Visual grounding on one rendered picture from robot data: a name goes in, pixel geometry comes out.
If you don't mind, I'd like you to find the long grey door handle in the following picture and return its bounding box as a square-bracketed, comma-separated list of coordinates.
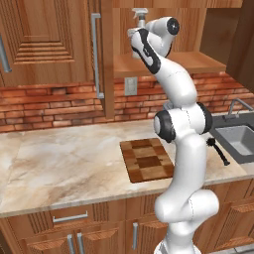
[90, 12, 105, 100]

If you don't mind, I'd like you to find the wooden wall cabinet door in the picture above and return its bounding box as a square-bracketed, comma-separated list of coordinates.
[0, 0, 91, 87]

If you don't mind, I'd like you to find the white spray bottle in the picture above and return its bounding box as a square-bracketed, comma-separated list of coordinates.
[127, 7, 150, 61]

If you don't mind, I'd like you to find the open wooden wall cabinet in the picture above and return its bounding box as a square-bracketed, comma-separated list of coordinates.
[112, 0, 244, 79]

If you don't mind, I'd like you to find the wooden base cabinet door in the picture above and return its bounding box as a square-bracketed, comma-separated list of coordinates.
[19, 229, 76, 254]
[194, 196, 254, 254]
[75, 221, 127, 254]
[125, 217, 171, 254]

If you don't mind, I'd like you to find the open wooden cabinet door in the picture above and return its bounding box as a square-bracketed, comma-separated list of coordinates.
[87, 0, 115, 121]

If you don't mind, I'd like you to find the grey wall outlet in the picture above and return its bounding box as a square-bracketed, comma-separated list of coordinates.
[124, 76, 139, 96]

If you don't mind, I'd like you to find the grey base door handle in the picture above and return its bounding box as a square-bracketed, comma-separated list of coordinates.
[131, 221, 140, 251]
[66, 233, 76, 254]
[76, 232, 86, 254]

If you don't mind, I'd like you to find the wooden drawer front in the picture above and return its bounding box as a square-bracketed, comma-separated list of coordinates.
[5, 199, 127, 231]

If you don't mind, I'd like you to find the grey drawer handle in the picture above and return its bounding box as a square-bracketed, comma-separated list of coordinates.
[52, 210, 89, 224]

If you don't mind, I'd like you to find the grey cabinet door handle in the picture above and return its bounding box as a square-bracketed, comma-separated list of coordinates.
[0, 34, 13, 73]

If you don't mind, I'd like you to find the grey sink tap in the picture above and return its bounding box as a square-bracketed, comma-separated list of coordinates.
[222, 97, 254, 121]

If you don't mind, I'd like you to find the grey sink basin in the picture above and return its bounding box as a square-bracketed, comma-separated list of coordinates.
[209, 113, 254, 165]

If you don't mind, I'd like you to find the black dish brush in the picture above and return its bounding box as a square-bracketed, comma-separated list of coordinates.
[205, 137, 231, 167]

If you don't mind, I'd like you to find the checkered wooden cutting board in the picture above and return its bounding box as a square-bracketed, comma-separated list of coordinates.
[119, 137, 176, 185]

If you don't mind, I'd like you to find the dark open cabinet door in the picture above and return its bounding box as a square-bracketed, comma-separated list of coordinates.
[225, 0, 254, 94]

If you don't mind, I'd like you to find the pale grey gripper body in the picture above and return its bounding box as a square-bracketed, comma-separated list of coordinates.
[163, 100, 176, 112]

